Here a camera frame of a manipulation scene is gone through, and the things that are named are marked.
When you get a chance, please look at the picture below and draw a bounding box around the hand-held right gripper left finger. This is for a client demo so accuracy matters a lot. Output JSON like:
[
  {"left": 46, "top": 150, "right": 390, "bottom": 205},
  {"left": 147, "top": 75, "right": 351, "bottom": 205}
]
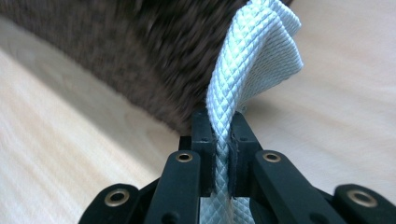
[{"left": 178, "top": 109, "right": 218, "bottom": 198}]

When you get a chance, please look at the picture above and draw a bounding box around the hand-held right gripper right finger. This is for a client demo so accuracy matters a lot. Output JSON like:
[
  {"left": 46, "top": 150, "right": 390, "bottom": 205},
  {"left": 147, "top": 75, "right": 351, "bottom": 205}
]
[{"left": 228, "top": 110, "right": 264, "bottom": 199}]

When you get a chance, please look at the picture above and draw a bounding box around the light blue cloth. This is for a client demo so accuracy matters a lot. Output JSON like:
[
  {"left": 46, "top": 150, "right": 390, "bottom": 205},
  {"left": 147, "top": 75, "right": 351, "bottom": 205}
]
[{"left": 199, "top": 0, "right": 304, "bottom": 224}]

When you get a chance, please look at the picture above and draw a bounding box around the brown woven basket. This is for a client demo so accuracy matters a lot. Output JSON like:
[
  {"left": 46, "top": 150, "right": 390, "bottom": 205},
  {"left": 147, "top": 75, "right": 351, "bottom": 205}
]
[{"left": 0, "top": 0, "right": 293, "bottom": 135}]

